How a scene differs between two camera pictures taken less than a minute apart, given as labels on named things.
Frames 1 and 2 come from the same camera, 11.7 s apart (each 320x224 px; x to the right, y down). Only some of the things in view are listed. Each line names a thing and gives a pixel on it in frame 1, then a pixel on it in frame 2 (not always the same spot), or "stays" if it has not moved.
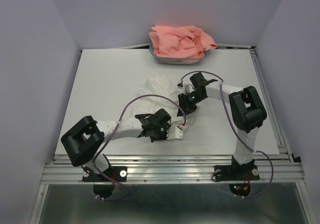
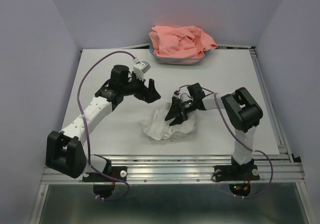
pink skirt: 186,42 stays
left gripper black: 166,127 -> 149,95
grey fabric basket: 167,61 stays
